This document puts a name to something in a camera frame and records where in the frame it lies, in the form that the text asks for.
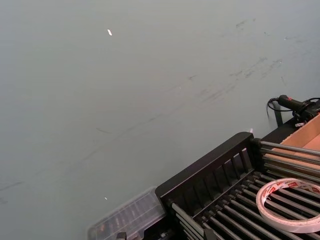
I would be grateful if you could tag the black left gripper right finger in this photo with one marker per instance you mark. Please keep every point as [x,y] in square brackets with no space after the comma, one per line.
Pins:
[209,235]

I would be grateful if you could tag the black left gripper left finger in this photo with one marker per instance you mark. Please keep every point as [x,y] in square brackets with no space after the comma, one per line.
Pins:
[121,236]

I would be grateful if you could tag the roll of white tape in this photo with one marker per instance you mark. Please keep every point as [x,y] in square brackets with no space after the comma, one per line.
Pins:
[260,202]

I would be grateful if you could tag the clear plastic case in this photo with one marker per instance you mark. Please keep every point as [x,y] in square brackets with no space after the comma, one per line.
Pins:
[130,215]

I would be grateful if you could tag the black rack with steel bars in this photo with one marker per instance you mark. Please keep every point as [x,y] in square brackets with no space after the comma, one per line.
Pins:
[200,175]

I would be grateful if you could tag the black flat upright strip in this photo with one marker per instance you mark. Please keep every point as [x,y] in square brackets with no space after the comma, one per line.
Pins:
[278,115]

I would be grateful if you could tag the shallow brown cardboard tray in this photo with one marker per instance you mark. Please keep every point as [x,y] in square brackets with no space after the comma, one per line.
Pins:
[307,135]

